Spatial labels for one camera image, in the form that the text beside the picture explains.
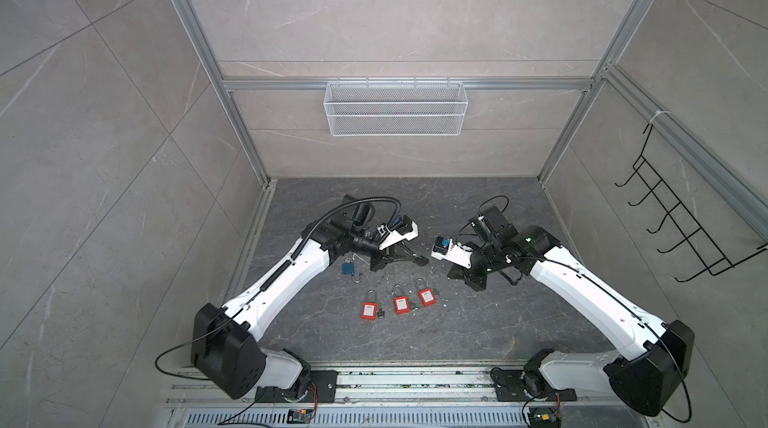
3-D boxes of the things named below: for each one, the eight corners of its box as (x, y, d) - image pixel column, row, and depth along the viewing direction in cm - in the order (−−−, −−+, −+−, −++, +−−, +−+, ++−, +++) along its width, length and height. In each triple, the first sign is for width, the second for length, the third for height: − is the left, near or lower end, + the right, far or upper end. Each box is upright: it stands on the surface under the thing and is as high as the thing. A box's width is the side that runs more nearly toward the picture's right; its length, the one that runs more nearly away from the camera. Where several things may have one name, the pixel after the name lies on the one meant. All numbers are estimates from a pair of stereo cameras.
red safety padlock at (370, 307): (361, 320, 86) (361, 318, 84) (363, 293, 91) (362, 290, 90) (378, 320, 86) (377, 318, 84) (378, 293, 91) (378, 290, 90)
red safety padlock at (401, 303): (393, 314, 87) (393, 312, 86) (393, 287, 93) (393, 284, 91) (410, 314, 87) (410, 312, 86) (409, 287, 93) (409, 284, 91)
